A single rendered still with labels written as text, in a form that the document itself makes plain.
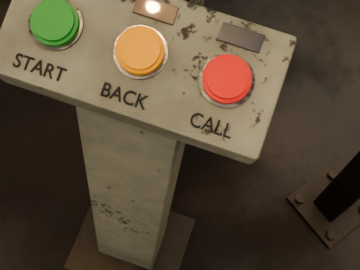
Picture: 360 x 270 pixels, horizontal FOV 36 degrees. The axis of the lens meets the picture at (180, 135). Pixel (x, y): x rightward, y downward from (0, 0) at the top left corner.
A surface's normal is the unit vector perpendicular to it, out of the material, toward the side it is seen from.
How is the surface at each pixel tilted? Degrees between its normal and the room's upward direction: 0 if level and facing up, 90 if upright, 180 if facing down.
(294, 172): 0
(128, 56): 20
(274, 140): 0
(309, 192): 0
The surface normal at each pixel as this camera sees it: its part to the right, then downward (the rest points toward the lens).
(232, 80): -0.02, -0.12
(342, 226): 0.09, -0.44
